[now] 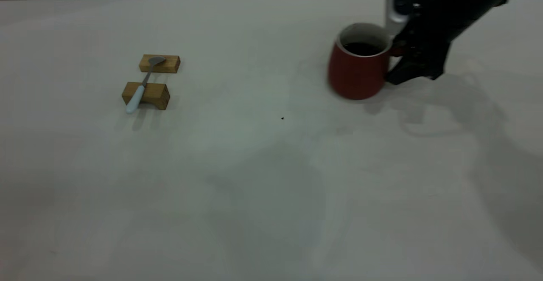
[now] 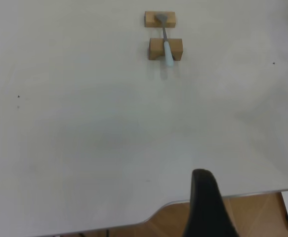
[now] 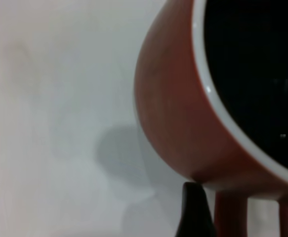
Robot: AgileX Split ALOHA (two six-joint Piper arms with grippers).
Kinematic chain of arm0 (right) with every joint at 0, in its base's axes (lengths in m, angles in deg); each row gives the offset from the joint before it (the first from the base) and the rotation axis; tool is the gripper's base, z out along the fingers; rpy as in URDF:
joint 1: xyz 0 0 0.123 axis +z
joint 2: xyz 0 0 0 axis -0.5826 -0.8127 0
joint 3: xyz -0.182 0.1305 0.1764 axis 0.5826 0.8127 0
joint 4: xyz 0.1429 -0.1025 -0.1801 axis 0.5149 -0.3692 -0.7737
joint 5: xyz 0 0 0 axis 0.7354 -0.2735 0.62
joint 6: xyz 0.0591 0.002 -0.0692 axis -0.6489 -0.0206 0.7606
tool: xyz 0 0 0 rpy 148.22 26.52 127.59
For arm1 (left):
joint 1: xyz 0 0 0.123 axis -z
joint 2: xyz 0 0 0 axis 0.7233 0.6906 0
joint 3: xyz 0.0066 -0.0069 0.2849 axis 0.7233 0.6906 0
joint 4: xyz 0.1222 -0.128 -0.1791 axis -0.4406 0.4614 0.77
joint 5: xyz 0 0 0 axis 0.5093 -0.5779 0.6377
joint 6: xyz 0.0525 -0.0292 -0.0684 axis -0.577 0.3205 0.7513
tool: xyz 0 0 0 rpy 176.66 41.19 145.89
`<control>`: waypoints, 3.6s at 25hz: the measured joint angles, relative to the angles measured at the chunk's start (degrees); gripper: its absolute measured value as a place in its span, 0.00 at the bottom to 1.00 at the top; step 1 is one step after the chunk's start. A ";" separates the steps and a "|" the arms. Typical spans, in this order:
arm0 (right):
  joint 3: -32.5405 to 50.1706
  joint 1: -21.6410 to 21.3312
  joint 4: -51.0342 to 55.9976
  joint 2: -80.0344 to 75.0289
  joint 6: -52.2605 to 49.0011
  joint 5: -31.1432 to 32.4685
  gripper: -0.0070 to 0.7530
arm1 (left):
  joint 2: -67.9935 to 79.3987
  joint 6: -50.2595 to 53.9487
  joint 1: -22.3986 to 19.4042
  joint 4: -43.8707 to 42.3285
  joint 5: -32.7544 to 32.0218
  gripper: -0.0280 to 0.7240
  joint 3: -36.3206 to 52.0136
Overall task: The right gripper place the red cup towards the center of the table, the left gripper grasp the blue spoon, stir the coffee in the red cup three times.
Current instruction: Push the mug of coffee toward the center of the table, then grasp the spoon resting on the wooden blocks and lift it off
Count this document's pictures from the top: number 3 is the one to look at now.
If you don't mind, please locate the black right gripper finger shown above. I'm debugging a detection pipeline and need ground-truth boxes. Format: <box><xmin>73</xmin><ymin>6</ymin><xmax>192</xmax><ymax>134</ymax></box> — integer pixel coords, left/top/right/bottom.
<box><xmin>174</xmin><ymin>182</ymin><xmax>215</xmax><ymax>237</ymax></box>

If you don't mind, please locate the red ceramic cup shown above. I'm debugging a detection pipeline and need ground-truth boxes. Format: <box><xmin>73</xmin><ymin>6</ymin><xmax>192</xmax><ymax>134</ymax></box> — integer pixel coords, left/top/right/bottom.
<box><xmin>133</xmin><ymin>0</ymin><xmax>288</xmax><ymax>237</ymax></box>

